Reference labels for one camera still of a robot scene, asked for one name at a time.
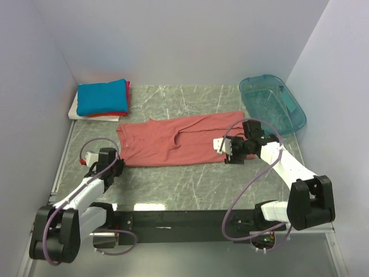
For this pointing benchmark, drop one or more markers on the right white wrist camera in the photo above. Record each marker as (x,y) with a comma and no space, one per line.
(222,145)

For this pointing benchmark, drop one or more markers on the teal plastic bin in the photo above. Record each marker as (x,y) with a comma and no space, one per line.
(266,97)

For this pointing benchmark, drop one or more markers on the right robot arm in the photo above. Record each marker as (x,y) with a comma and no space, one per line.
(310,202)

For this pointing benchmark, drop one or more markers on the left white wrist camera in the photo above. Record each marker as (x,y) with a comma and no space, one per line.
(89,159)

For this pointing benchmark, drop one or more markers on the black base beam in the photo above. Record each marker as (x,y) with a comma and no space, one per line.
(188,226)

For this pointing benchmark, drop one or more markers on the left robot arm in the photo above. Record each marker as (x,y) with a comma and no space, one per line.
(60,228)

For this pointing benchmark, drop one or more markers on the folded blue t shirt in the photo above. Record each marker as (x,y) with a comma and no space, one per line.
(101,98)

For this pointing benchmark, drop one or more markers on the folded magenta t shirt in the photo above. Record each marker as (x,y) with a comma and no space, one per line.
(124,113)

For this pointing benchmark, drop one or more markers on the aluminium frame rail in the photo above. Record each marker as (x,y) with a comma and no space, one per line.
(265,239)

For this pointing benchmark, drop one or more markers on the salmon pink t shirt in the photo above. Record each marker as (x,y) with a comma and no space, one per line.
(174,142)

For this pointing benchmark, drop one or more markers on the folded orange t shirt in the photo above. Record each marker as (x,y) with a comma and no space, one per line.
(104,115)

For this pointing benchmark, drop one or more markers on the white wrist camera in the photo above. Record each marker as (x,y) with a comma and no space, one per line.
(222,145)
(89,159)

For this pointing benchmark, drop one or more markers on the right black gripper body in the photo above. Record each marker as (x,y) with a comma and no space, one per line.
(240,149)

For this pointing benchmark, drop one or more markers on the white board under stack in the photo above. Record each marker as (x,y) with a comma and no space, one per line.
(72,114)

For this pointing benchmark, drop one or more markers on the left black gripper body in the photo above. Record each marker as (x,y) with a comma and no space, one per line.
(112,170)

